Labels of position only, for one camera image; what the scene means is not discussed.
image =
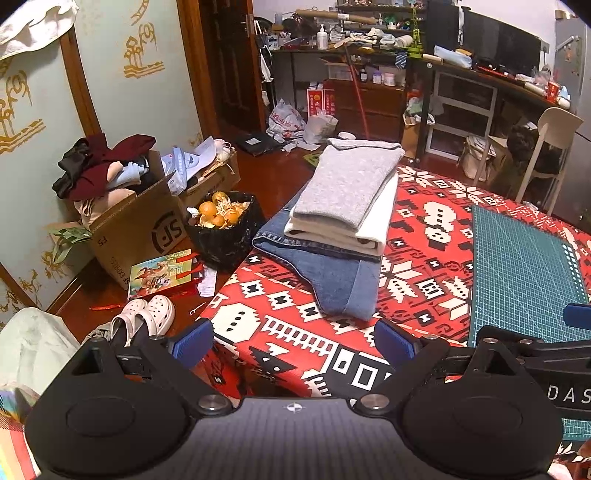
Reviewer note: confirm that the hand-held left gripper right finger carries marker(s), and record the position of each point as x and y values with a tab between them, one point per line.
395	341

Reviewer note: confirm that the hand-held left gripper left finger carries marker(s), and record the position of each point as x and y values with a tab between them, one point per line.
191	341

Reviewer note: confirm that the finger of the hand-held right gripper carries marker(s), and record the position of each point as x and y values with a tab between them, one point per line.
554	349
579	316

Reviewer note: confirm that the grey knit sweater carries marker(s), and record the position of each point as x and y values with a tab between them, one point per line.
346	184

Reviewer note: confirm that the maroon clothes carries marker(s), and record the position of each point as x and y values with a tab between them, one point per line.
101	170

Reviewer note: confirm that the white clog shoe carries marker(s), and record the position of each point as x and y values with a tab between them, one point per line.
134	314
161	309

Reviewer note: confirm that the green cutting mat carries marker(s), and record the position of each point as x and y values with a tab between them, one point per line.
521	277

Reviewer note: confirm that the colourful picture book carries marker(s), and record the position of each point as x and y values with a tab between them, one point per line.
157	274

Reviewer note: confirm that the folded blue jeans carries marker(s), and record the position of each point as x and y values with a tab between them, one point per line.
332	281

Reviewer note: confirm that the red patterned blanket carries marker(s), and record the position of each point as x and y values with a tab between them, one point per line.
438	258

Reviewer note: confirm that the black bin with oranges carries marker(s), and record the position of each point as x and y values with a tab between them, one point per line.
226	249

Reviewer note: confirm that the large cardboard box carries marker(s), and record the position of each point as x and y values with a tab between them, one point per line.
129	240

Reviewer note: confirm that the folded cream sweater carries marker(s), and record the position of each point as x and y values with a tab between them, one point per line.
369	221

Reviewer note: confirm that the pile of oranges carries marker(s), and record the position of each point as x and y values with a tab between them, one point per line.
207	210

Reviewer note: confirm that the small cardboard box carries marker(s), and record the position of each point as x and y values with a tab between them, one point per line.
217	184

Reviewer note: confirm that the pale plastic bag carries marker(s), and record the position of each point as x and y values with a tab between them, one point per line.
32	350

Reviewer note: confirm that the grey refrigerator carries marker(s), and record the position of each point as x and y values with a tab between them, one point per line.
577	138

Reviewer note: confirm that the black fluffy dog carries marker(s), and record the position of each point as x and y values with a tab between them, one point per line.
526	143

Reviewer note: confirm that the cream plastic chair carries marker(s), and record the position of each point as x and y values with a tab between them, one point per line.
558	122

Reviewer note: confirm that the green stencil ruler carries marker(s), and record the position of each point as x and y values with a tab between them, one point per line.
313	158

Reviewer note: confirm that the rainbow striped cloth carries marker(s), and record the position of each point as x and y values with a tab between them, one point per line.
14	443

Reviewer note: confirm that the black flat bag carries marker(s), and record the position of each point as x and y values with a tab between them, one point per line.
261	144

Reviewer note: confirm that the white ceramic pot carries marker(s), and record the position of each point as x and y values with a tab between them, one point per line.
346	135

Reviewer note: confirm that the white printed plastic bag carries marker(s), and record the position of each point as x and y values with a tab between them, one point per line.
321	129
286	120

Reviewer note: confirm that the red cup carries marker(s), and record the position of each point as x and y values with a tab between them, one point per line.
553	92

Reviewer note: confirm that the brown wooden drawer chest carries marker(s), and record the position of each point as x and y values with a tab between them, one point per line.
378	106

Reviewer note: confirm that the white drawer unit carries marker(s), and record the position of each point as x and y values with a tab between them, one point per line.
461	110

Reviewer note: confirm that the pale sliding door gold print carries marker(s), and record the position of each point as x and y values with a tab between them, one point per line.
152	106

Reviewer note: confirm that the dark wooden desk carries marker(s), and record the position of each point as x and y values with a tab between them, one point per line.
498	86

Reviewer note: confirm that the red printed box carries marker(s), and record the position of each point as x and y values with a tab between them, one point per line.
321	101

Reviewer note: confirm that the red broom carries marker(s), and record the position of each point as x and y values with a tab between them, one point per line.
356	92

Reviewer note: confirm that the red keyboard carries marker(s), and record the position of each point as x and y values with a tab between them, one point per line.
494	70

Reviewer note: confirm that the dark wooden door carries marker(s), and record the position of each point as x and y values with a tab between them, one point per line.
231	69

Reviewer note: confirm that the black computer monitor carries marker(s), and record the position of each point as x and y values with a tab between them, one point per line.
503	44

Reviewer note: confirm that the light blue cloth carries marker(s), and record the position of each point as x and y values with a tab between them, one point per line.
455	57

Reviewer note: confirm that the cluttered dark shelf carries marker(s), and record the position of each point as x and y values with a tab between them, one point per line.
360	41

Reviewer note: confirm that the white pump bottle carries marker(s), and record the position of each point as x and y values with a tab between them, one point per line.
322	39

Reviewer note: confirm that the black computer tower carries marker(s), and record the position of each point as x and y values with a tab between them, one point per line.
443	23

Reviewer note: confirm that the white hanging cloth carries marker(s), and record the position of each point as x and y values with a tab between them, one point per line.
32	27

